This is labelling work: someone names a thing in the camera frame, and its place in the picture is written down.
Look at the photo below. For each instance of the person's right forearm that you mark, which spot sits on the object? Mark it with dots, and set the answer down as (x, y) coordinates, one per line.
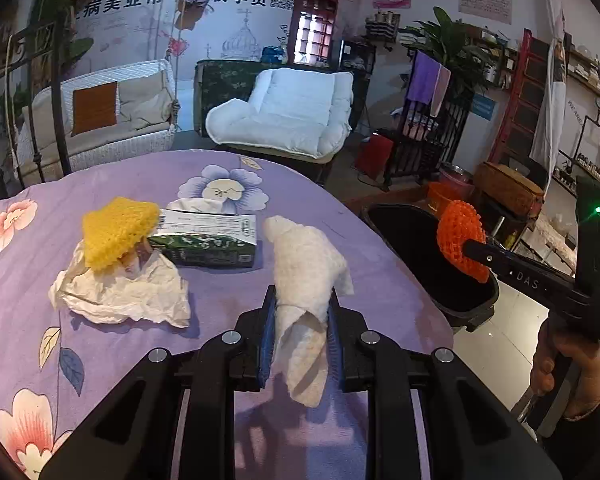
(590, 445)

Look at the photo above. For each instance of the red bag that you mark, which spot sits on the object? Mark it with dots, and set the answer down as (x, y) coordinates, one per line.
(375, 157)

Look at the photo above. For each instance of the brown pillow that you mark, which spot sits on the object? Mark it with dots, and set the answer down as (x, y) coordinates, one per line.
(95, 107)

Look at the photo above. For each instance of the crumpled white paper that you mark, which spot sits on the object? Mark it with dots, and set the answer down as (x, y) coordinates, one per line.
(130, 300)

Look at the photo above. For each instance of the white wicker swing sofa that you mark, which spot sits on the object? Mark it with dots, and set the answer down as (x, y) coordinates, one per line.
(130, 145)

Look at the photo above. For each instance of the pink basin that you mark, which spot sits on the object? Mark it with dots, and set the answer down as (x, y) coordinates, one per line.
(455, 175)

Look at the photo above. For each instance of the purple towel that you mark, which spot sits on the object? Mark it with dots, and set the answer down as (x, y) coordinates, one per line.
(422, 80)

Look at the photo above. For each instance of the yellow foam net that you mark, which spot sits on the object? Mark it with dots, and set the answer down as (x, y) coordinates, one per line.
(115, 232)

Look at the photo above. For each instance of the orange bucket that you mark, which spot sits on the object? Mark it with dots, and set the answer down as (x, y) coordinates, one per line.
(437, 197)

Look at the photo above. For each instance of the black trash bin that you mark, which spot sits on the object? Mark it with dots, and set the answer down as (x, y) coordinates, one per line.
(460, 305)

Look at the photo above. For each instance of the pink towel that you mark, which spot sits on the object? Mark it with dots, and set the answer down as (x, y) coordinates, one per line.
(441, 90)

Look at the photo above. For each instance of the white cushioned lounge chair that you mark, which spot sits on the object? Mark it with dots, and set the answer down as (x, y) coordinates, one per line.
(290, 110)

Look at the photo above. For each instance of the green floral cabinet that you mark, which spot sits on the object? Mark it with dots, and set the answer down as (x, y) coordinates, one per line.
(225, 80)

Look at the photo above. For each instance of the large printed wall poster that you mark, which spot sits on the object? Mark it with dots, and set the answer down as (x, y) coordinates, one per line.
(130, 10)

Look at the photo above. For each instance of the white paper towel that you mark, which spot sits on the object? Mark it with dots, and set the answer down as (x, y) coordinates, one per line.
(305, 270)

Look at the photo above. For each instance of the orange foam net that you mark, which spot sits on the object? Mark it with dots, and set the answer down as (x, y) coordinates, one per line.
(455, 230)

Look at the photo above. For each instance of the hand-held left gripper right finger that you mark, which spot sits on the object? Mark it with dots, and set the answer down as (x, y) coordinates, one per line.
(334, 340)

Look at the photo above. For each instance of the black metal bed frame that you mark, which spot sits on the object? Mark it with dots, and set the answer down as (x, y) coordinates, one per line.
(61, 110)

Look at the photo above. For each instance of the green potted plant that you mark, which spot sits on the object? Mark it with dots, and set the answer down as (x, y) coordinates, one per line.
(450, 45)

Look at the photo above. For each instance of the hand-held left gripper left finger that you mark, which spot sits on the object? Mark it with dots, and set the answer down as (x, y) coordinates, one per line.
(267, 345)

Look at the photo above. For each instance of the small bottle wall shelf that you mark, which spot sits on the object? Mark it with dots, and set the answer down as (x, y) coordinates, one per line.
(381, 30)

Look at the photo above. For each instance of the blue bag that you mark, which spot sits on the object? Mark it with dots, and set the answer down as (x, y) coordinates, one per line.
(274, 54)

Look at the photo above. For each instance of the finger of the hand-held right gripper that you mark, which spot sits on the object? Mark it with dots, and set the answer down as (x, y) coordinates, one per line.
(485, 255)

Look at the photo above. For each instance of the green tissue box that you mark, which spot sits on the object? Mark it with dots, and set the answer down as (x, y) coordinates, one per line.
(205, 247)

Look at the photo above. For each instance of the wall shelves with goods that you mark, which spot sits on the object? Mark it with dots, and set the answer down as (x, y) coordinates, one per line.
(595, 80)

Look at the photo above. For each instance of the red ladder shelf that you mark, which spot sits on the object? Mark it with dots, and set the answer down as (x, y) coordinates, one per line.
(501, 125)

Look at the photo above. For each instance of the black metal rack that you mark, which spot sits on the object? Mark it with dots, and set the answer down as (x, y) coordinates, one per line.
(415, 155)

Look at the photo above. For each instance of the person's right hand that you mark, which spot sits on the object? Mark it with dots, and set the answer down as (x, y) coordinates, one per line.
(545, 355)

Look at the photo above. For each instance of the hanging white apron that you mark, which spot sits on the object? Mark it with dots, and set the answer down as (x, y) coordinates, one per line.
(550, 100)

